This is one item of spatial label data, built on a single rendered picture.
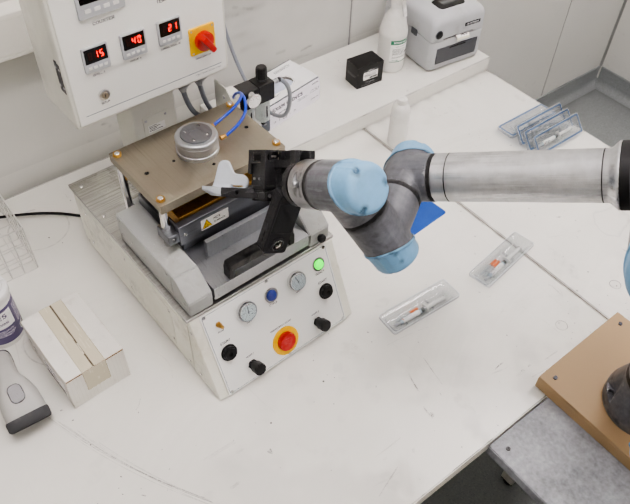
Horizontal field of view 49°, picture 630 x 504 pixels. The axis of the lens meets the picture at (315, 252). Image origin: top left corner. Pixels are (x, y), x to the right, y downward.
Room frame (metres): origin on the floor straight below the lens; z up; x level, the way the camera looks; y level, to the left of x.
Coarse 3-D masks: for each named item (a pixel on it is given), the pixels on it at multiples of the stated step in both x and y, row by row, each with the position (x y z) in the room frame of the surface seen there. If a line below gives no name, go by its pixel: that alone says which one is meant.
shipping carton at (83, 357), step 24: (48, 312) 0.81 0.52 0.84; (72, 312) 0.81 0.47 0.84; (48, 336) 0.75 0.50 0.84; (72, 336) 0.76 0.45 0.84; (96, 336) 0.76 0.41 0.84; (48, 360) 0.70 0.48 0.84; (72, 360) 0.70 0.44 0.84; (96, 360) 0.71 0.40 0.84; (120, 360) 0.73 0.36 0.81; (72, 384) 0.66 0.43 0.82; (96, 384) 0.69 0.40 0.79
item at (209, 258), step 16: (144, 208) 0.98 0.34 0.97; (240, 224) 0.91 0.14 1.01; (256, 224) 0.93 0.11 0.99; (208, 240) 0.86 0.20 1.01; (224, 240) 0.88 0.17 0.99; (240, 240) 0.90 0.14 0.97; (256, 240) 0.91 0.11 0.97; (304, 240) 0.92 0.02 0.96; (192, 256) 0.86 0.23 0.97; (208, 256) 0.86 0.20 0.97; (224, 256) 0.86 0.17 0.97; (272, 256) 0.87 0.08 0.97; (288, 256) 0.89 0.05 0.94; (208, 272) 0.82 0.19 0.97; (240, 272) 0.82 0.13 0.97; (256, 272) 0.84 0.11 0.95; (224, 288) 0.79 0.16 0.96
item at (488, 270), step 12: (516, 240) 1.13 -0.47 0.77; (528, 240) 1.13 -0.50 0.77; (492, 252) 1.08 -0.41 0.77; (504, 252) 1.09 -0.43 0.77; (516, 252) 1.09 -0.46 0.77; (480, 264) 1.05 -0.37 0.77; (492, 264) 1.05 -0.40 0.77; (504, 264) 1.05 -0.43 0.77; (480, 276) 1.01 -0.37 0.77; (492, 276) 1.01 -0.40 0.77
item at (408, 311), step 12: (432, 288) 0.97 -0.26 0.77; (444, 288) 0.97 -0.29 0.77; (408, 300) 0.93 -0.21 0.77; (420, 300) 0.93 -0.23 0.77; (432, 300) 0.94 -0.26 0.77; (444, 300) 0.94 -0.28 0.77; (384, 312) 0.90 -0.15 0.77; (396, 312) 0.90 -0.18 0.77; (408, 312) 0.90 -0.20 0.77; (420, 312) 0.90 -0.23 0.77; (396, 324) 0.87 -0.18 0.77; (408, 324) 0.87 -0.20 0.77
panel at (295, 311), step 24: (288, 264) 0.89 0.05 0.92; (312, 264) 0.91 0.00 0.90; (264, 288) 0.84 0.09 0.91; (288, 288) 0.86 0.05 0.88; (312, 288) 0.89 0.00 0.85; (336, 288) 0.91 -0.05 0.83; (216, 312) 0.77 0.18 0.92; (264, 312) 0.81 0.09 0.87; (288, 312) 0.84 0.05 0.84; (312, 312) 0.86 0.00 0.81; (336, 312) 0.89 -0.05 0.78; (216, 336) 0.75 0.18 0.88; (240, 336) 0.77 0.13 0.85; (264, 336) 0.79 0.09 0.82; (312, 336) 0.83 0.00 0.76; (216, 360) 0.72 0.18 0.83; (240, 360) 0.74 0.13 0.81; (264, 360) 0.76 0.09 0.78; (240, 384) 0.71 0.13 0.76
